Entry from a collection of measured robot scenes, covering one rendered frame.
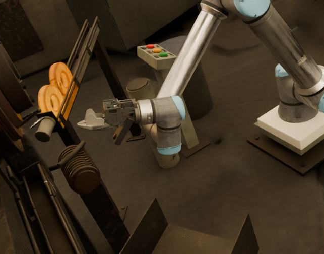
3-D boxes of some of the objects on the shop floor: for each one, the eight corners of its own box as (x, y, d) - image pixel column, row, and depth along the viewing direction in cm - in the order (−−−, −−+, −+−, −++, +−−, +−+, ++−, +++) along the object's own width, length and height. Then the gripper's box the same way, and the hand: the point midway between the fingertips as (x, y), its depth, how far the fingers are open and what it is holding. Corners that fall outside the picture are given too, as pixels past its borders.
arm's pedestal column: (302, 104, 242) (300, 92, 238) (364, 131, 211) (363, 118, 207) (247, 142, 232) (244, 130, 227) (303, 177, 201) (301, 164, 196)
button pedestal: (188, 161, 235) (151, 63, 200) (169, 141, 254) (131, 49, 220) (213, 145, 238) (181, 47, 204) (191, 127, 258) (158, 35, 223)
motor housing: (116, 262, 196) (64, 179, 166) (100, 233, 213) (51, 152, 183) (141, 247, 198) (94, 162, 168) (123, 218, 216) (78, 137, 186)
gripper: (134, 94, 156) (74, 102, 152) (139, 106, 149) (76, 115, 144) (135, 115, 161) (76, 123, 156) (140, 128, 153) (79, 136, 149)
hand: (81, 126), depth 152 cm, fingers closed
